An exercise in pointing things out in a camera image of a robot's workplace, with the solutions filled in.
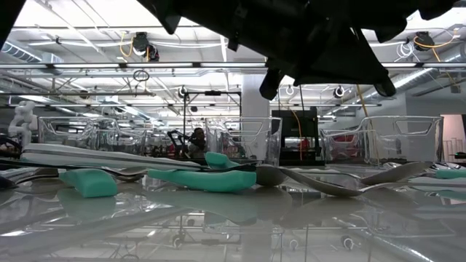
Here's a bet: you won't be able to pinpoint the white humanoid robot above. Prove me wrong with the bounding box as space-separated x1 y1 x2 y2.
7 100 39 148

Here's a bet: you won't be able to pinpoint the black ceiling cable reel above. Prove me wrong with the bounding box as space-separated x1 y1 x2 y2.
414 31 433 52
130 31 160 62

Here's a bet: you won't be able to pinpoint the long ceiling light strip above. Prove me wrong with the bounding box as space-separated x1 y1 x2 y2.
0 62 466 71

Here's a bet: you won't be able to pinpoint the black curved hose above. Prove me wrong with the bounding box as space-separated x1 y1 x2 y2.
0 135 23 160

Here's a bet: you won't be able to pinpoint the person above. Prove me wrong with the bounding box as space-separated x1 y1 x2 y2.
187 127 208 159

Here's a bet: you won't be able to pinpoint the orange cable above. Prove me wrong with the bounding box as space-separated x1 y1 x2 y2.
290 108 304 162

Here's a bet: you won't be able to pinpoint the clear plastic bin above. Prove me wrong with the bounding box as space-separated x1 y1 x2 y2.
320 115 444 167
205 116 283 168
38 116 147 158

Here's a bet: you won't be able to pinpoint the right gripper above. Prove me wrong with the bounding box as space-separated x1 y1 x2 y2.
136 0 456 101

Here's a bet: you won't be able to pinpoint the pile of teal-handled cutlery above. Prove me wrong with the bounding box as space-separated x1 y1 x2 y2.
279 167 466 199

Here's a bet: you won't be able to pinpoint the black metal camera rig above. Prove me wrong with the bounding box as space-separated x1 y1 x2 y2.
181 90 243 157

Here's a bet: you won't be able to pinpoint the green white patterned handle spoon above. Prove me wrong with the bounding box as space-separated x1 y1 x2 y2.
105 166 147 183
359 161 433 186

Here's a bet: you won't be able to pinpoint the black equipment rack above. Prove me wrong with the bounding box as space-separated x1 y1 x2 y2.
271 108 321 167

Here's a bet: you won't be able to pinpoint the spoons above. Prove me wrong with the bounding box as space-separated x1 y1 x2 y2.
20 143 203 172

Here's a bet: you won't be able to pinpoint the silver ventilation duct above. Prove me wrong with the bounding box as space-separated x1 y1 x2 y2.
358 45 466 106
0 38 63 66

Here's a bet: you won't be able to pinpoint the white building column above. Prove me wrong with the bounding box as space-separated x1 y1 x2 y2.
242 74 271 119

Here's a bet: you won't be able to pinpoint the yellow hanging cable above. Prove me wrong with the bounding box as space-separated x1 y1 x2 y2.
355 84 382 163

